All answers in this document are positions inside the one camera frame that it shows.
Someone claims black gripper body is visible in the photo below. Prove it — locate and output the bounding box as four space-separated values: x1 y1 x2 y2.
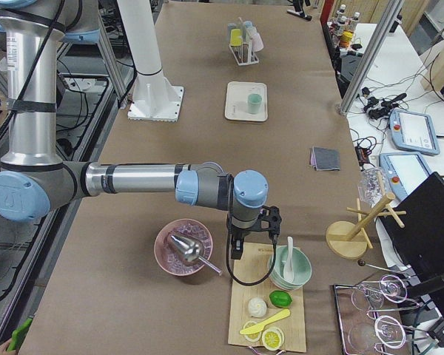
226 220 263 244

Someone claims cream rabbit tray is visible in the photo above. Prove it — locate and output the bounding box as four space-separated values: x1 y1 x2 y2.
224 81 268 122

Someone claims green cup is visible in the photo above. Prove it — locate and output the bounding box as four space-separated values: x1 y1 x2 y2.
247 93 263 115

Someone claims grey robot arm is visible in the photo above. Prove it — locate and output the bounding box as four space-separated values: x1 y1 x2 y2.
0 1 278 260

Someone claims pink cup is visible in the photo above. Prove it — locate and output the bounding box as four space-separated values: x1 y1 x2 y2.
251 33 264 53

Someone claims yellow cup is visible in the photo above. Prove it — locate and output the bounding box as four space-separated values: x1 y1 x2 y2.
229 28 243 47

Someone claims cream white cup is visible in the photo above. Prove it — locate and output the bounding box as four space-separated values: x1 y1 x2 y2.
246 27 258 37

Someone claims grey cup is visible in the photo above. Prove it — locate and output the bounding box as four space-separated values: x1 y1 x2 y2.
227 23 238 32

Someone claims metal scoop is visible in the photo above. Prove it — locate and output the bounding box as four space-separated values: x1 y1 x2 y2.
167 232 223 276

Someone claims white ceramic spoon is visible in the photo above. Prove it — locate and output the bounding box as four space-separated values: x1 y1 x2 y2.
283 236 295 283

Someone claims white steamed bun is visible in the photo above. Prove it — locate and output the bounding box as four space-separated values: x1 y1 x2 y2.
247 297 268 318

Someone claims pink bowl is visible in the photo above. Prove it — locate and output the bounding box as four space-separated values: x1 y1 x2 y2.
154 219 213 277

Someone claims green lime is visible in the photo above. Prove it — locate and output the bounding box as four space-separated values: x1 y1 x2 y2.
269 290 293 308

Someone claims yellow plastic knife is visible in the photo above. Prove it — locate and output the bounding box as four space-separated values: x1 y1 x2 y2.
239 308 291 335

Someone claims lemon slice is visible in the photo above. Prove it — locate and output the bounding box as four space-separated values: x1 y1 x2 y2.
242 320 262 343
261 327 285 351

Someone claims purple cloth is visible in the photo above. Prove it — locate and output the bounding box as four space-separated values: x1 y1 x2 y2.
310 148 316 167

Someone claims wooden stand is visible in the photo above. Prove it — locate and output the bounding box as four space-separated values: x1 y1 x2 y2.
326 172 407 260

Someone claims grey cloth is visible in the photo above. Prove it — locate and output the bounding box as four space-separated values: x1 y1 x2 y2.
312 146 340 171

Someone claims clear glass mug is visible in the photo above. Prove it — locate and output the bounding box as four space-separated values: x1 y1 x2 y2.
358 167 391 206

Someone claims metal wine glass rack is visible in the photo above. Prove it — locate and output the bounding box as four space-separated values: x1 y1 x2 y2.
348 259 444 354

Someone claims blue teach pendant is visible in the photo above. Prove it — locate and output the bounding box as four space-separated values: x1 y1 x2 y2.
389 108 440 155
379 152 431 201

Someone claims black computer monitor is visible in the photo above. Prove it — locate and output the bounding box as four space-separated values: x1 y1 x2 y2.
380 172 444 318

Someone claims black camera cable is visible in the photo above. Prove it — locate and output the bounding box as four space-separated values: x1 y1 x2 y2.
223 173 280 286

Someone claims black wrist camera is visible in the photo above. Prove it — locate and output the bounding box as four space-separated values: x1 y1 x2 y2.
253 206 282 238

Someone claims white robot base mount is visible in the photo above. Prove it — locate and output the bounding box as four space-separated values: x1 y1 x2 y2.
118 0 184 122

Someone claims white wire cup rack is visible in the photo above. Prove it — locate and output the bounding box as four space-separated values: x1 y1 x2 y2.
227 17 259 66

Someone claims aluminium frame post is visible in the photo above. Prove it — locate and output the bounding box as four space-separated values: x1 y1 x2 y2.
338 0 404 116

